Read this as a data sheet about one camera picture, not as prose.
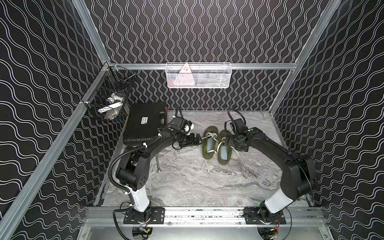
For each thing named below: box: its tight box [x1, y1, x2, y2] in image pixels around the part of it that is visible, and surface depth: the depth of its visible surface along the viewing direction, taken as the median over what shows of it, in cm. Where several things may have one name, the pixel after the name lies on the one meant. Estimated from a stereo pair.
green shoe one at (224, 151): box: [217, 129, 233, 165], surface depth 95 cm
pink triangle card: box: [173, 63, 195, 86], surface depth 91 cm
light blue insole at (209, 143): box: [207, 137, 214, 152], surface depth 100 cm
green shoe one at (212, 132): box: [201, 126, 219, 160], surface depth 98 cm
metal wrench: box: [155, 154, 162, 173], surface depth 94 cm
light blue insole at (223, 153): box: [220, 146, 228, 161], surface depth 96 cm
